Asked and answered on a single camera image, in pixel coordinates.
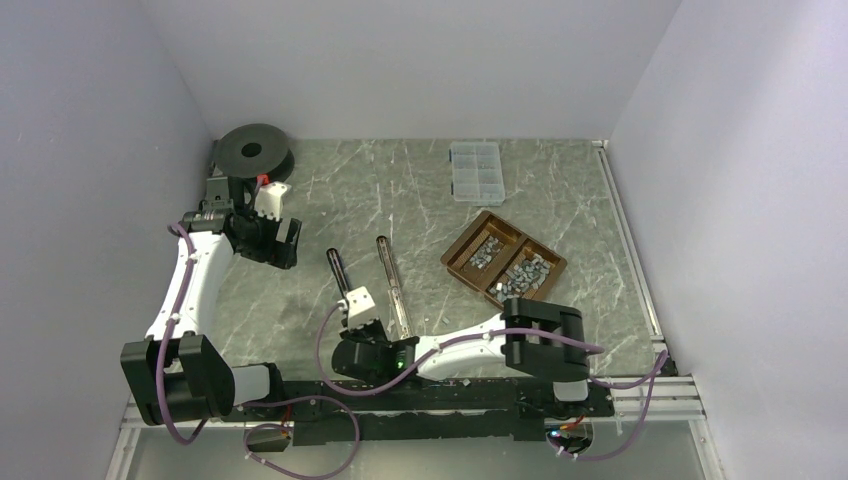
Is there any black beige stapler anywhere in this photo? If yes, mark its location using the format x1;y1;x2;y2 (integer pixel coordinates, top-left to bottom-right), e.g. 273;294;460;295
376;235;413;340

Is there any blue stapler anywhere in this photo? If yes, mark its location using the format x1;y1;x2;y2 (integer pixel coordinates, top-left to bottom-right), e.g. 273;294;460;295
326;248;352;299

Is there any brown staple tray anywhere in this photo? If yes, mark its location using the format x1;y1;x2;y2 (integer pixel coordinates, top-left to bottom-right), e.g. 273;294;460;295
440;210;567;307

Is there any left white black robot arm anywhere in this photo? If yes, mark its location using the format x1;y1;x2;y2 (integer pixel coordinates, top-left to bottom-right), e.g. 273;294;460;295
120;175;302;426

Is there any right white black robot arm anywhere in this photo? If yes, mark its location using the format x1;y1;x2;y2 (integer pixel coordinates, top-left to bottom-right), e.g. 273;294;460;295
314;298;604;415

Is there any black filament spool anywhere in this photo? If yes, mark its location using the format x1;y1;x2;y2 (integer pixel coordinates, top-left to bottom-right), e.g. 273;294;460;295
212;123;295;181

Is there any clear plastic organizer box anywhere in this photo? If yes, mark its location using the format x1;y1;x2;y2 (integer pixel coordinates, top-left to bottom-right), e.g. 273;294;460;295
449;141;506;207

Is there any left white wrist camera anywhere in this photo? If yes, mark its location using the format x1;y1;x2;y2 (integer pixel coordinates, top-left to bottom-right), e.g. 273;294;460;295
253;175;291;222

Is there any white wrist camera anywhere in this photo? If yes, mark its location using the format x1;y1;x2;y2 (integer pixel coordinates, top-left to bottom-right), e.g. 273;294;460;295
253;175;291;222
337;286;378;331

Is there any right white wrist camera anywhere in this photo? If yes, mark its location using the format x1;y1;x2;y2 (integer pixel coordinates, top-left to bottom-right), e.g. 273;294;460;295
337;286;378;331

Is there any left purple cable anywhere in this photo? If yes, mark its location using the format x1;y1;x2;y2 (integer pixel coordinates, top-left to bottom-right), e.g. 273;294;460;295
154;221;361;480

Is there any aluminium frame rail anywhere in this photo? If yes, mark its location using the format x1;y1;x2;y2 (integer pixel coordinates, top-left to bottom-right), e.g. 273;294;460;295
121;376;708;429

